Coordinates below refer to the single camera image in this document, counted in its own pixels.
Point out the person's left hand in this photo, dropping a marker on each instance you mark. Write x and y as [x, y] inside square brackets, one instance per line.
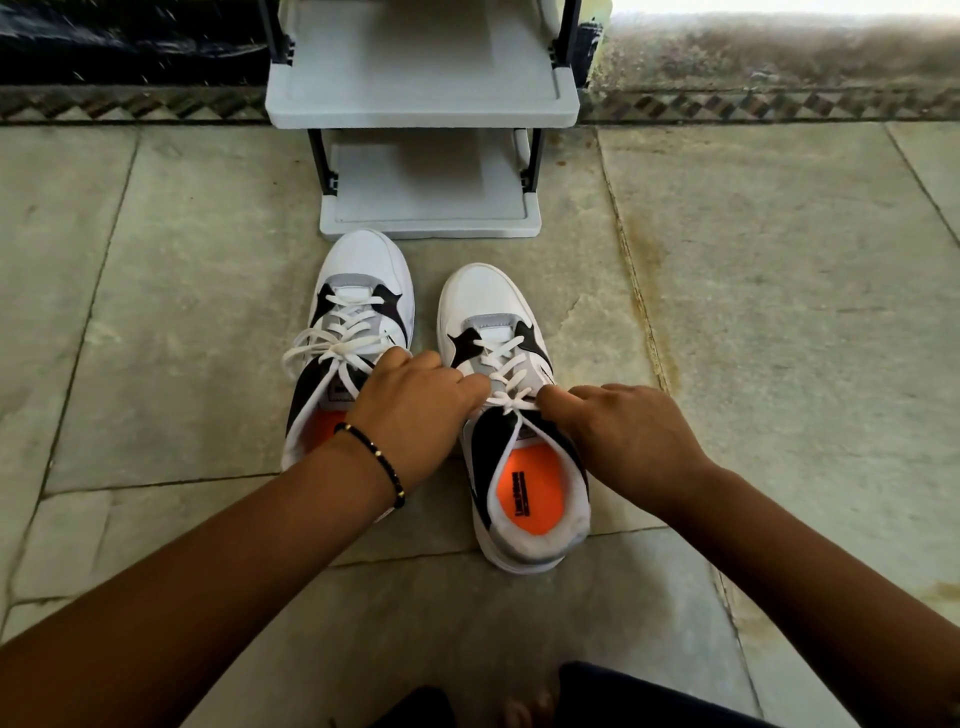
[409, 420]

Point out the person's dark trousers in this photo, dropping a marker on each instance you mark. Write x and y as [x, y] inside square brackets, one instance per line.
[645, 701]

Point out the person's left fingers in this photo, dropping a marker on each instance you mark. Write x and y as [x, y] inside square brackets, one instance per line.
[465, 388]

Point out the person's right fingers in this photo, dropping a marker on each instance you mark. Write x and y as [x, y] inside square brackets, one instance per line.
[559, 401]

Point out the grey plastic shoe rack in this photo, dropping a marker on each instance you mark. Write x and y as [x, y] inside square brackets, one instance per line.
[420, 67]

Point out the person's bare foot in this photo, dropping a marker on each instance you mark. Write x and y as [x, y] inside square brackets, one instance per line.
[529, 712]

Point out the person's left forearm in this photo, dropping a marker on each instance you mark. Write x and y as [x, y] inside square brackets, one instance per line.
[195, 592]

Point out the person's right forearm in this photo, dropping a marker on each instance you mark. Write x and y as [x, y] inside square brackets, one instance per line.
[825, 600]

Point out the white black sneaker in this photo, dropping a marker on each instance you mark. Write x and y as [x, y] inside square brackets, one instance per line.
[367, 259]
[487, 296]

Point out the person's right hand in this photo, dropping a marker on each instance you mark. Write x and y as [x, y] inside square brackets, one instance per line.
[630, 442]

